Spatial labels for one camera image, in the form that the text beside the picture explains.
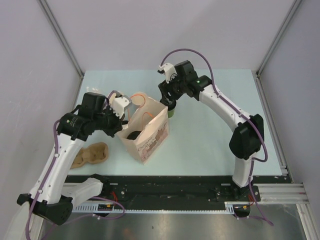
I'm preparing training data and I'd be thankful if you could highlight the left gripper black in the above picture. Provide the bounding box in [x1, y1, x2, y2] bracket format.
[93, 104, 125, 137]

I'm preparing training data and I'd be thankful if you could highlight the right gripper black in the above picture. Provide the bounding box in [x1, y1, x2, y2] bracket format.
[158, 72, 187, 105]

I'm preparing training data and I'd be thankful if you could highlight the paper bag with orange handles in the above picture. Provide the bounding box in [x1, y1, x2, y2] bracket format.
[117, 94, 169, 165]

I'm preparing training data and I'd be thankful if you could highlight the brown pulp cup carrier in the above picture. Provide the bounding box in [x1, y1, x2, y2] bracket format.
[70, 142, 109, 169]

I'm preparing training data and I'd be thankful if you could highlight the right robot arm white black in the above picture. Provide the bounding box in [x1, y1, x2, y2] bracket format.
[157, 60, 264, 201]

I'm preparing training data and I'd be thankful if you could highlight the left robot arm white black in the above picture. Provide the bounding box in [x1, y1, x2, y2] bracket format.
[17, 91, 132, 226]

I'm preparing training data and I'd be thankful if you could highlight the white paper cup stack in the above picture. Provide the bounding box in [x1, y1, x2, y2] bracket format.
[130, 92, 146, 108]

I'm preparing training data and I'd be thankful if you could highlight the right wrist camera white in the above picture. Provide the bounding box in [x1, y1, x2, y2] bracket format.
[157, 63, 177, 83]

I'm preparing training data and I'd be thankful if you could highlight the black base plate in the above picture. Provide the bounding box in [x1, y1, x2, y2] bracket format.
[64, 174, 292, 211]

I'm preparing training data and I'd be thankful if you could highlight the white slotted cable duct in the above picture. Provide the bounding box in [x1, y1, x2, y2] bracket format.
[72, 202, 235, 215]

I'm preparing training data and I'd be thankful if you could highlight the aluminium rail frame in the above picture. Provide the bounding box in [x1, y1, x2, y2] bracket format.
[98, 182, 308, 204]

